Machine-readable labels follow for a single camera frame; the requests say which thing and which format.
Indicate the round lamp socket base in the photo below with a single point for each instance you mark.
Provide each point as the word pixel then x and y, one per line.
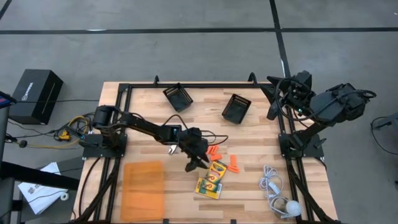
pixel 280 206

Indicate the black plug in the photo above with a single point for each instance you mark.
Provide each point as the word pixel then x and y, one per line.
pixel 22 143

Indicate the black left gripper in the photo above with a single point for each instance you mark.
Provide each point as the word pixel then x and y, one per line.
pixel 194 144

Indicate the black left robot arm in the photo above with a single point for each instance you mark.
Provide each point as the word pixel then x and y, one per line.
pixel 140 124

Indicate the black side desk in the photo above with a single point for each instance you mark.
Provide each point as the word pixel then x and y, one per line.
pixel 37 175

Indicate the white paper sheet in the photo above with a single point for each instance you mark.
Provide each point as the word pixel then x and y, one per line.
pixel 40 196

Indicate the white tape roll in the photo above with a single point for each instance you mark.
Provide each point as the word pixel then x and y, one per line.
pixel 64 196

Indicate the black plastic mesh basket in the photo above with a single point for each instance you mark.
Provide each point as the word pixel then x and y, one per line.
pixel 178 99
pixel 236 110

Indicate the white light bulb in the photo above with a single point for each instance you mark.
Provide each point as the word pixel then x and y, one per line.
pixel 293 208

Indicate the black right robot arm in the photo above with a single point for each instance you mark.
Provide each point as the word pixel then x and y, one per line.
pixel 335 105

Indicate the blue screen device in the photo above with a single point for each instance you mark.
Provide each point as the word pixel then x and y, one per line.
pixel 6 100

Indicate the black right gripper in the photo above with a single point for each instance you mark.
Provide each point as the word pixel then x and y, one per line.
pixel 295 93

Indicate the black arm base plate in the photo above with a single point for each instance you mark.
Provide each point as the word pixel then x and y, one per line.
pixel 311 152
pixel 102 151

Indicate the translucent orange plastic bin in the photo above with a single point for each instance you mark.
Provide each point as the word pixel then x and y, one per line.
pixel 143 193

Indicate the black table clamp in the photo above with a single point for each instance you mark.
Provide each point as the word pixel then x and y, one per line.
pixel 233 221
pixel 252 74
pixel 156 80
pixel 166 221

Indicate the black cardboard box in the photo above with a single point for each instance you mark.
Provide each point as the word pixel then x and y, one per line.
pixel 35 96

